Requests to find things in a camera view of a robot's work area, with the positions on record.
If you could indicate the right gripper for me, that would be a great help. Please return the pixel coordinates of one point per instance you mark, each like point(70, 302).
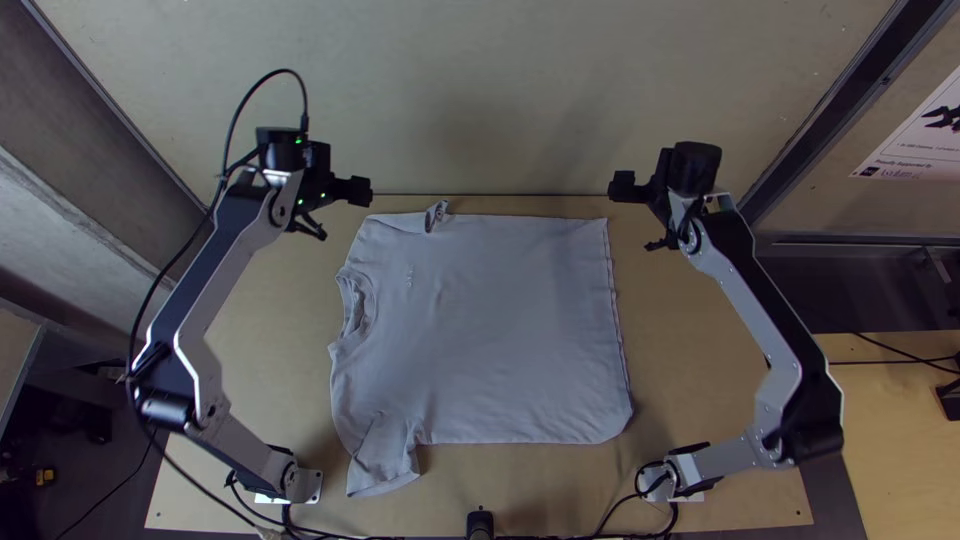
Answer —
point(658, 187)

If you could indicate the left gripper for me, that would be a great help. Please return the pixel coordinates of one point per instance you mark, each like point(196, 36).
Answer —
point(318, 180)

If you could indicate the grey t-shirt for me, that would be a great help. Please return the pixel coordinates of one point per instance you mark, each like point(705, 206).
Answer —
point(480, 330)

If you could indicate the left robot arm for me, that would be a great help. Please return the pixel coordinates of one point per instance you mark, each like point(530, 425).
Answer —
point(199, 330)

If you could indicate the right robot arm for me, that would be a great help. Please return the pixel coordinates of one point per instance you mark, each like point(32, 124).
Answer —
point(780, 352)

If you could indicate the white printed poster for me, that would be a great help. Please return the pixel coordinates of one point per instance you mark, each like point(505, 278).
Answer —
point(919, 135)

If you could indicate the pale wooden side table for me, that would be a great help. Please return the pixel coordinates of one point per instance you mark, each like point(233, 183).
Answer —
point(892, 457)

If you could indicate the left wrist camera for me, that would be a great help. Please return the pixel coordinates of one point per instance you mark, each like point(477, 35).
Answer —
point(355, 191)

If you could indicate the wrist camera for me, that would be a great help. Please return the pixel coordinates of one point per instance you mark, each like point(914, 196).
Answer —
point(355, 191)
point(622, 187)

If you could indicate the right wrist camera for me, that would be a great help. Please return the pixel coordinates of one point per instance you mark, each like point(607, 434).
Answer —
point(622, 187)

